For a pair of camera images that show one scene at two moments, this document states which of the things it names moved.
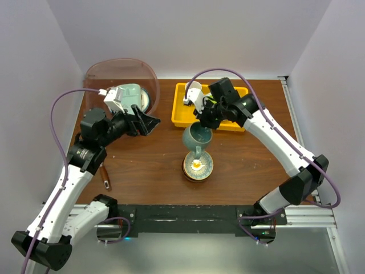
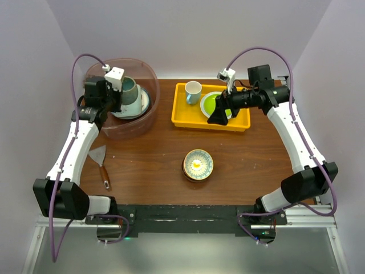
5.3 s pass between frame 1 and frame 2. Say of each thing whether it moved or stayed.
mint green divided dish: stayed
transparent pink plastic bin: stayed
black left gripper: moved
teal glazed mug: moved
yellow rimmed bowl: stayed
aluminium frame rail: stayed
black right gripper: moved
